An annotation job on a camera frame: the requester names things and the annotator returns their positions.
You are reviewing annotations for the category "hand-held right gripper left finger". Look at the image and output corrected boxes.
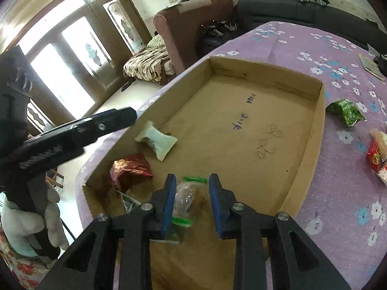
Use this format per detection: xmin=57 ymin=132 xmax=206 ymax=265
xmin=36 ymin=174 xmax=182 ymax=290

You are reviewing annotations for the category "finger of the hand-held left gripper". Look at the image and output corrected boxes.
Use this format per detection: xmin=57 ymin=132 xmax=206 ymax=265
xmin=20 ymin=107 xmax=137 ymax=171

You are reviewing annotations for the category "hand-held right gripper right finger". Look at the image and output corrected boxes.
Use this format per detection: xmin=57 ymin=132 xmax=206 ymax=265
xmin=209 ymin=174 xmax=353 ymax=290

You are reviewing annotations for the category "clear bag with green seal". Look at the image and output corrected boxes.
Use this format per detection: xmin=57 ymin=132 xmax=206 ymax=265
xmin=170 ymin=175 xmax=210 ymax=244

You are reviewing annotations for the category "large green snack packet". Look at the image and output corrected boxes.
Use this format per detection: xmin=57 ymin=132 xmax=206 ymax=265
xmin=116 ymin=190 xmax=142 ymax=215

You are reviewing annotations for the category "dark red shiny snack packet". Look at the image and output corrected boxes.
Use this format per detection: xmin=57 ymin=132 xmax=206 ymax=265
xmin=109 ymin=154 xmax=154 ymax=192

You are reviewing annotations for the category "shallow cardboard box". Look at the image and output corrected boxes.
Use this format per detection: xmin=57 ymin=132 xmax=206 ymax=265
xmin=82 ymin=56 xmax=325 ymax=290

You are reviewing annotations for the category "small green snack packet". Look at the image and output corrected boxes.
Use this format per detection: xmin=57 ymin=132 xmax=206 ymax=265
xmin=326 ymin=98 xmax=366 ymax=128

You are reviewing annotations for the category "red white snack packet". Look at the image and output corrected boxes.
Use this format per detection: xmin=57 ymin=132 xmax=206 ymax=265
xmin=376 ymin=160 xmax=387 ymax=185

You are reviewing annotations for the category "wooden chair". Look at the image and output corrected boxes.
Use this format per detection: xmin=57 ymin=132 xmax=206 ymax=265
xmin=45 ymin=169 xmax=65 ymax=189

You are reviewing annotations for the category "wooden glass door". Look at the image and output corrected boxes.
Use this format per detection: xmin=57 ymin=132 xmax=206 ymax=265
xmin=0 ymin=0 xmax=152 ymax=127

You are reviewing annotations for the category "white plush toy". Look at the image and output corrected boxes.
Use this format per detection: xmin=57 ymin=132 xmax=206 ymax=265
xmin=0 ymin=184 xmax=70 ymax=259

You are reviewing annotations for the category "green patterned pillow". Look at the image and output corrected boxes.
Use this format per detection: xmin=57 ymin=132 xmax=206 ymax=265
xmin=147 ymin=34 xmax=166 ymax=49

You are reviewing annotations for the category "floral cloth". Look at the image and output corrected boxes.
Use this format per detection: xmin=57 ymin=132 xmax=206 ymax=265
xmin=0 ymin=232 xmax=61 ymax=290

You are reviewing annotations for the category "black sofa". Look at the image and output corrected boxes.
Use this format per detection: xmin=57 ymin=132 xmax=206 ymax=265
xmin=234 ymin=0 xmax=387 ymax=50

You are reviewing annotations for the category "beige booklet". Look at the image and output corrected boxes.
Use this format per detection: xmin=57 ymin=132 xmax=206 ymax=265
xmin=358 ymin=53 xmax=387 ymax=84

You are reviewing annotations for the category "dark object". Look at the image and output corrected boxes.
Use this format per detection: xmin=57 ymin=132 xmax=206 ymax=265
xmin=367 ymin=44 xmax=387 ymax=67

